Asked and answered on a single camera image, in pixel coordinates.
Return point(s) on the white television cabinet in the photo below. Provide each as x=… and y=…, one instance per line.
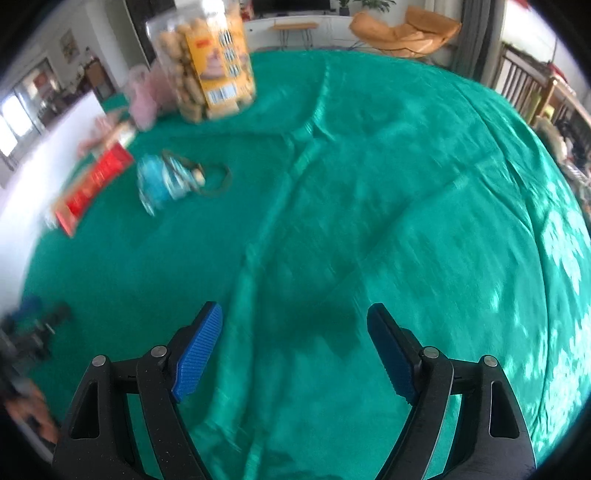
x=258, y=32

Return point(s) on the wooden dining chair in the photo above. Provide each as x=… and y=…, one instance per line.
x=99, y=78

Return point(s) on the small wooden side table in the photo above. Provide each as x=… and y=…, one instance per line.
x=295, y=26

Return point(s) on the framed wall painting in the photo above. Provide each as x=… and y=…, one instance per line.
x=68, y=46

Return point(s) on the person's left hand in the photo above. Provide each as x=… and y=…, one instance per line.
x=37, y=415

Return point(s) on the tall black display cabinet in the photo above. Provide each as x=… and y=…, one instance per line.
x=138, y=27

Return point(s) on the pink plastic bag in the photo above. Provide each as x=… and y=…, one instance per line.
x=99, y=138

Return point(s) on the orange lounge chair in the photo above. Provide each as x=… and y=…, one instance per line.
x=406, y=34

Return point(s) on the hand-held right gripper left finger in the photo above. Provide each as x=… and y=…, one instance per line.
x=198, y=346

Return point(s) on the red foil packet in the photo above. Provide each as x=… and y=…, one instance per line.
x=97, y=180

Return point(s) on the dark wooden bench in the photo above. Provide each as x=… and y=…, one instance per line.
x=521, y=78

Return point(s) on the white cardboard box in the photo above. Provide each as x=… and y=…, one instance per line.
x=41, y=161

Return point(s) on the small green potted plant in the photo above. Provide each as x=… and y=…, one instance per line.
x=343, y=7

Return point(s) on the green satin tablecloth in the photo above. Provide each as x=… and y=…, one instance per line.
x=346, y=207

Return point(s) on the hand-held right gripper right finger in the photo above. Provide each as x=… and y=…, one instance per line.
x=392, y=355

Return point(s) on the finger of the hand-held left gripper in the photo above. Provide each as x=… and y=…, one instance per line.
x=30, y=305
x=57, y=316

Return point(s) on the pile of household clutter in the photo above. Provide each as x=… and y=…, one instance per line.
x=568, y=147

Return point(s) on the clear snack jar yellow label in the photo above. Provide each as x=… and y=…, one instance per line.
x=203, y=64

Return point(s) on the grey curtain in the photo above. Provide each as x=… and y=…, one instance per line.
x=473, y=41

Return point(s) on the large leafy potted plant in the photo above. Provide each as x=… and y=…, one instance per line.
x=378, y=4

